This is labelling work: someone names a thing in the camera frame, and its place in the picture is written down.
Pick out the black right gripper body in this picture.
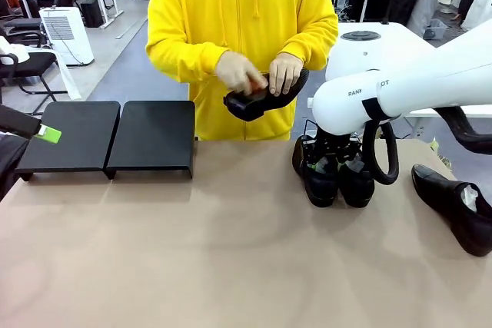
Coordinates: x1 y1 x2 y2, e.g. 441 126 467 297
301 128 363 163

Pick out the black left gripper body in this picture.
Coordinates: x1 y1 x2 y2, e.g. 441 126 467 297
0 104 42 139

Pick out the black leather dress shoe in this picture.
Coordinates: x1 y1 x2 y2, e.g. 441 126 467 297
337 151 376 208
291 134 340 208
411 164 492 258
222 67 311 122

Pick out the reddish brown shoe brush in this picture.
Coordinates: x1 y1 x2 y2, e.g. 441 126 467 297
245 76 269 95

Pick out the yellow sleeved left forearm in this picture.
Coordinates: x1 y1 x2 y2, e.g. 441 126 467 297
294 8 340 72

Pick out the yellow sleeved right forearm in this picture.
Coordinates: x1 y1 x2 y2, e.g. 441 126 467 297
145 34 231 83

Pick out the black metal shoe stand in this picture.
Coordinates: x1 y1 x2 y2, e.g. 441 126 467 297
105 100 196 181
15 101 122 182

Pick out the person's left hand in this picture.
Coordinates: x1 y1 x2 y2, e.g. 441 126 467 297
268 52 304 97

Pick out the person's right hand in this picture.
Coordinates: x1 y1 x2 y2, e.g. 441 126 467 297
214 50 270 94

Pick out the black cloth cover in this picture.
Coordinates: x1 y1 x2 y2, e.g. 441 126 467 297
0 131 30 200

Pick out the white cloth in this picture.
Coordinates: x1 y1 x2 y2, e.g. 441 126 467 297
0 35 81 101

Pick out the black armrest office chair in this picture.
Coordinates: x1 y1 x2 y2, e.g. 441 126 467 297
0 16 49 49

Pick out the white air purifier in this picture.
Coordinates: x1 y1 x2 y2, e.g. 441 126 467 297
39 7 95 67

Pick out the green yellow tape scrap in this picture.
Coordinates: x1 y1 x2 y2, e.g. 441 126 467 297
430 137 457 170

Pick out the black computer tower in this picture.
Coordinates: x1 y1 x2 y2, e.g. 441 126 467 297
80 0 104 28

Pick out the large white table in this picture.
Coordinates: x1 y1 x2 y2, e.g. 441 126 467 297
391 22 492 118

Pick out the white computer case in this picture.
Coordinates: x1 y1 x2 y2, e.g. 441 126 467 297
328 0 349 22

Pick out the grey plastic bin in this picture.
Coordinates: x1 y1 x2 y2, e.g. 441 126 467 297
422 18 449 40

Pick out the yellow hoodie torso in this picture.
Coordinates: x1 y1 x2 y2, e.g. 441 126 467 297
145 0 340 141

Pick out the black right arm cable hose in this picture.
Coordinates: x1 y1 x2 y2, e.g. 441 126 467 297
363 104 492 186

